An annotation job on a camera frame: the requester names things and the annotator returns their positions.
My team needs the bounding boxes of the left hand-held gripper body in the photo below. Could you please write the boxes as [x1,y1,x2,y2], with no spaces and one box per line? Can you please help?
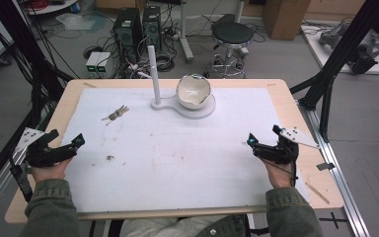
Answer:
[14,127,79,169]

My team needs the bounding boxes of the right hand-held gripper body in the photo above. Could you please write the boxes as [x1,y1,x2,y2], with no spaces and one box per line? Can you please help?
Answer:
[252,125,321,166]

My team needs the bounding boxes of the small metal clip pieces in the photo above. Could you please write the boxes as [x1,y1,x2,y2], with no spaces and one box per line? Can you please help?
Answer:
[101,104,130,126]

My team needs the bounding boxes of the white eggshell-shaped ceramic bowl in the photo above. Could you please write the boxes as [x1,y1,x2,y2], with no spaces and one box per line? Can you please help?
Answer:
[176,73,212,111]

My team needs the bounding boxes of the person's left hand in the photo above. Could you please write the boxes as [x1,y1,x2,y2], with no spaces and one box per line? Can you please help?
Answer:
[29,157,75,184]

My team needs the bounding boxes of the person's right hand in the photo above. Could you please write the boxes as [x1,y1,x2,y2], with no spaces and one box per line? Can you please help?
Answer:
[260,157,298,190]

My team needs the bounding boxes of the grey tape piece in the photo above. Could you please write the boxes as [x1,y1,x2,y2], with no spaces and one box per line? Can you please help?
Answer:
[316,161,337,172]

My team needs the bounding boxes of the thin wooden stick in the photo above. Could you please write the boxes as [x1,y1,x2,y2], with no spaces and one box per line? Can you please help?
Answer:
[304,181,331,205]

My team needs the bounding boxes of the white foam mat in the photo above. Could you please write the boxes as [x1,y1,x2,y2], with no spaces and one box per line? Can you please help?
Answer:
[60,86,311,213]

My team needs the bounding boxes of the white power supply box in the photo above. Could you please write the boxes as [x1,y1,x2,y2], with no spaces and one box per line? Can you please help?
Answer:
[95,51,113,79]
[85,51,103,79]

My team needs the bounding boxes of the white stand with pole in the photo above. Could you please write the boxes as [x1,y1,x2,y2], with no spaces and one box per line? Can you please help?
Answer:
[146,44,217,119]

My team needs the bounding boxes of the black round stool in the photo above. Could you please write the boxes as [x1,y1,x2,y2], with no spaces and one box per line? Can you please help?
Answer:
[202,21,256,80]

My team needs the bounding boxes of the brown cardboard box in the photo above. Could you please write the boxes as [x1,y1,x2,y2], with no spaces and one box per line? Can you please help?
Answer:
[262,0,313,41]

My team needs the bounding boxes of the person's lap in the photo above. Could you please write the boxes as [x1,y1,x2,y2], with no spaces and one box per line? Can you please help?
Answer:
[118,213,249,237]

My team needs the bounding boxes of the white board with grey devices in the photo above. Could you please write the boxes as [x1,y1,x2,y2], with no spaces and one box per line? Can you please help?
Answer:
[300,22,379,76]

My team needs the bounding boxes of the large black computer tower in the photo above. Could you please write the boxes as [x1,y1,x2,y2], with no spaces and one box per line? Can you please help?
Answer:
[113,7,144,65]

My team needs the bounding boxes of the grey metal stand leg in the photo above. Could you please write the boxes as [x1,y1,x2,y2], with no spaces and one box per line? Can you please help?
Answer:
[177,0,195,65]

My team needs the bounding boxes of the small black computer tower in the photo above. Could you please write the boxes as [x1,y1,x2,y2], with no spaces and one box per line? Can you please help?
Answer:
[141,5,163,52]

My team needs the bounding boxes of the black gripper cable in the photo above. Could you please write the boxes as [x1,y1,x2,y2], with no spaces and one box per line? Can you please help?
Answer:
[259,154,300,189]

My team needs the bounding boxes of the silver aluminium rail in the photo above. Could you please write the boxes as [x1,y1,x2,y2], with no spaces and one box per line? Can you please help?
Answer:
[296,98,372,237]

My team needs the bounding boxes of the black metal frame with cables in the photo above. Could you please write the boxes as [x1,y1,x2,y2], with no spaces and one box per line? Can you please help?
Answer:
[0,0,75,203]

